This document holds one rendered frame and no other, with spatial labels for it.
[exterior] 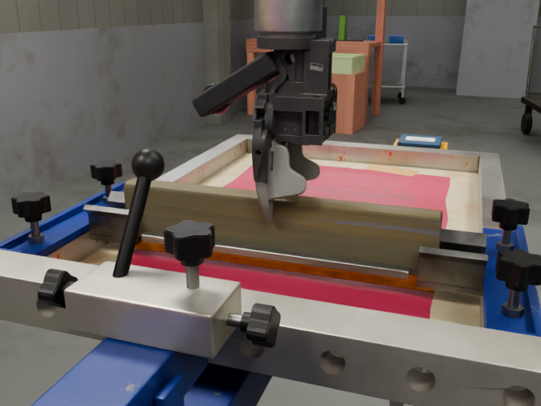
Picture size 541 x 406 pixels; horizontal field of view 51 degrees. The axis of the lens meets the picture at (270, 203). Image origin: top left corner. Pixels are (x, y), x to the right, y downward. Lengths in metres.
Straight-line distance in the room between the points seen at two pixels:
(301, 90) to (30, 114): 3.83
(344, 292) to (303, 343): 0.24
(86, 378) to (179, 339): 0.07
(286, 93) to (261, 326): 0.32
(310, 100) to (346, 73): 5.35
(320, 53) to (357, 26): 9.34
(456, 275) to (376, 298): 0.10
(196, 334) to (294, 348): 0.09
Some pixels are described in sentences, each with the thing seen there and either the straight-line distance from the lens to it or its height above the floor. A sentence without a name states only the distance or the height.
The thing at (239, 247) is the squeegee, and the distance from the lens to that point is 0.72.
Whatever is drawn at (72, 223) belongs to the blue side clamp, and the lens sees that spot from 0.82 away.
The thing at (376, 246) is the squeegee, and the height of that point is 1.02.
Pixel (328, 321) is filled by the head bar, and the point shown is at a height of 1.04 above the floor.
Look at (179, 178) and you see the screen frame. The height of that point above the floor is 0.99.
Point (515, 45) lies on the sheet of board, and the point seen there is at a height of 0.72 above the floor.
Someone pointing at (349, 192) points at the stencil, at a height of 0.96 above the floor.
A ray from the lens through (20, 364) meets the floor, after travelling 2.43.
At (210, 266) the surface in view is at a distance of 0.77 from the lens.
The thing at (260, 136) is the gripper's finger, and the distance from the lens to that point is 0.64.
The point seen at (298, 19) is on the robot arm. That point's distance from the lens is 0.63.
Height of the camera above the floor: 1.28
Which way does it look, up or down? 19 degrees down
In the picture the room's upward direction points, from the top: straight up
